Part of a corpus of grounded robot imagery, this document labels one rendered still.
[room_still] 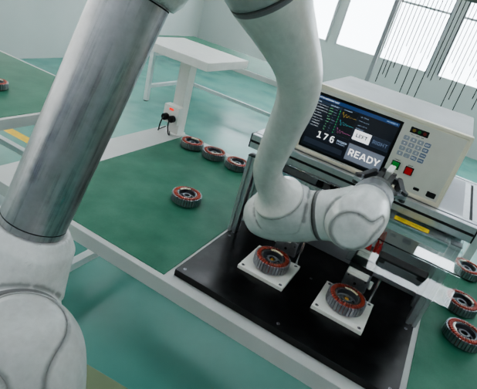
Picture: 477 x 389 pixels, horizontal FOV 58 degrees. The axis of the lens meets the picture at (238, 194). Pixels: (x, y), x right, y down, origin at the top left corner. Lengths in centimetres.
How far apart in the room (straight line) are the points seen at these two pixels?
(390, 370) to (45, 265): 86
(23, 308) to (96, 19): 37
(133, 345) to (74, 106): 156
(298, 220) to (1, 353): 53
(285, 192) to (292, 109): 24
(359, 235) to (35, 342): 51
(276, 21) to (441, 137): 79
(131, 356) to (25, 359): 148
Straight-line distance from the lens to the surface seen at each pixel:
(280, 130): 66
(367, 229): 77
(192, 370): 201
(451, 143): 123
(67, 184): 65
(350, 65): 771
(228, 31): 858
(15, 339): 56
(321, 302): 127
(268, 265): 127
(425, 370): 131
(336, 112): 126
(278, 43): 54
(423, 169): 125
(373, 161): 126
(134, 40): 61
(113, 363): 199
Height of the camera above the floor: 152
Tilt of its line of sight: 26 degrees down
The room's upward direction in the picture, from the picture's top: 16 degrees clockwise
